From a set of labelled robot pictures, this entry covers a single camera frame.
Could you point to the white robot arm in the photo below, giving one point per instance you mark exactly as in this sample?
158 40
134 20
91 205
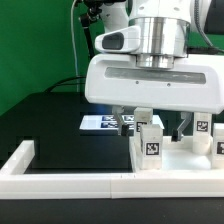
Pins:
146 61

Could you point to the white marker plate with tags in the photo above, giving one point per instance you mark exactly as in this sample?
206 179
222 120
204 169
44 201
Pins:
108 122

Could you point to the white square tabletop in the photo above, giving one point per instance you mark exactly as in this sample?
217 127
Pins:
176 156

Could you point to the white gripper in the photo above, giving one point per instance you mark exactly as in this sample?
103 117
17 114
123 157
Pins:
194 84

